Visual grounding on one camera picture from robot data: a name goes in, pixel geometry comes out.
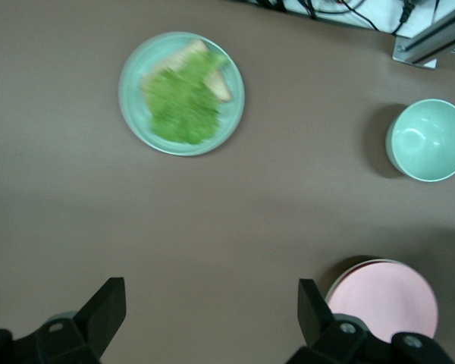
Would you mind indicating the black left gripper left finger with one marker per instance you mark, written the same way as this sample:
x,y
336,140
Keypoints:
x,y
98,318

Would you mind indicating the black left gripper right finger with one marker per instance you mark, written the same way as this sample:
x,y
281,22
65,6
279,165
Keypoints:
x,y
314,318

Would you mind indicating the pink shallow plate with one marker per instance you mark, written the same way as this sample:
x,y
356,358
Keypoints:
x,y
383,299

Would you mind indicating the beige shallow plate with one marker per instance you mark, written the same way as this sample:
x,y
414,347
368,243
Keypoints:
x,y
335,282

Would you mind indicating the green deep bowl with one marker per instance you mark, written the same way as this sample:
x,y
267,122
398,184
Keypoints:
x,y
428,144

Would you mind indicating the green shallow plate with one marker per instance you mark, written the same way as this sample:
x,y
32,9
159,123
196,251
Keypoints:
x,y
132,102

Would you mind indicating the green lettuce leaf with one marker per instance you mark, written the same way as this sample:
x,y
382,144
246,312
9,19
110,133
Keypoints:
x,y
182,102

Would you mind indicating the brown bread slice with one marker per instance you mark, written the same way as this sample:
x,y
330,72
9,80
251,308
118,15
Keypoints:
x,y
221,89

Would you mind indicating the aluminium profile mount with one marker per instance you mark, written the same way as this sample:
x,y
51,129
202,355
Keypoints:
x,y
424,47

